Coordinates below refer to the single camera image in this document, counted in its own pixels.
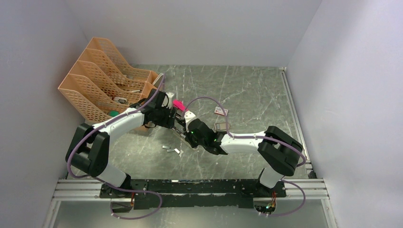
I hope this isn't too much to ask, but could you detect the black stapler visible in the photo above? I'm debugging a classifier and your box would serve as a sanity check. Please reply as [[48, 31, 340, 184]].
[[172, 114, 197, 149]]

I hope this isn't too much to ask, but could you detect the brown cardboard staple tray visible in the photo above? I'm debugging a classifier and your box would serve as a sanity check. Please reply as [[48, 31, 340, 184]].
[[214, 122, 230, 132]]

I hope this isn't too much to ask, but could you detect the pink plastic staple remover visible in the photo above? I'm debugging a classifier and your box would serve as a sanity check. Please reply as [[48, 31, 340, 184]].
[[173, 99, 186, 112]]

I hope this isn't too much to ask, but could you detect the red white staple box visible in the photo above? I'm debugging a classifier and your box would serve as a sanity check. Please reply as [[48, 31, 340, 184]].
[[214, 106, 228, 116]]

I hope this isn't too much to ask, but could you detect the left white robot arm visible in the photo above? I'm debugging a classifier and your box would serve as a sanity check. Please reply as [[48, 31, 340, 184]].
[[66, 89, 176, 198]]

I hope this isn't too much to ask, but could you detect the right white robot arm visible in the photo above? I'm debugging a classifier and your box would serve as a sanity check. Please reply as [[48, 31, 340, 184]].
[[184, 118, 306, 197]]

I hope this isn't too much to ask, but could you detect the silver tape dispenser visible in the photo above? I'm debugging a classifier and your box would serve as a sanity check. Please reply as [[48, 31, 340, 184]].
[[113, 96, 128, 105]]

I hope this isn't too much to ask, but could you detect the green round object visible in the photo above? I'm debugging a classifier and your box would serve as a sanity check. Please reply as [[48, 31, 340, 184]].
[[107, 110, 119, 117]]

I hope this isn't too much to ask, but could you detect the orange mesh file organizer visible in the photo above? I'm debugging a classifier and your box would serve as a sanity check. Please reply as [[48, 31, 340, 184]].
[[58, 37, 164, 124]]

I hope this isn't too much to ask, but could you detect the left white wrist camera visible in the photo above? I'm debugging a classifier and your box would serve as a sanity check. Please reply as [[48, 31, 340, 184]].
[[163, 92, 175, 109]]

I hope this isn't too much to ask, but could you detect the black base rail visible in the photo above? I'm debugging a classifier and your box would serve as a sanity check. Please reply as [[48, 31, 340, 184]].
[[99, 179, 286, 212]]

